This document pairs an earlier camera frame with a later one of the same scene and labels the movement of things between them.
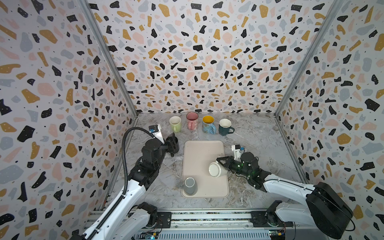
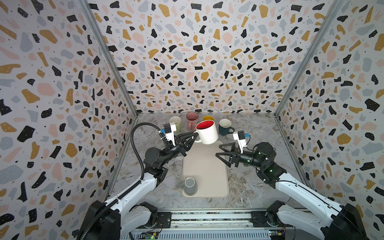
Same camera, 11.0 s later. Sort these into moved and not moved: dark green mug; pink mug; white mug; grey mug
Moved: white mug
Not moved: grey mug; pink mug; dark green mug
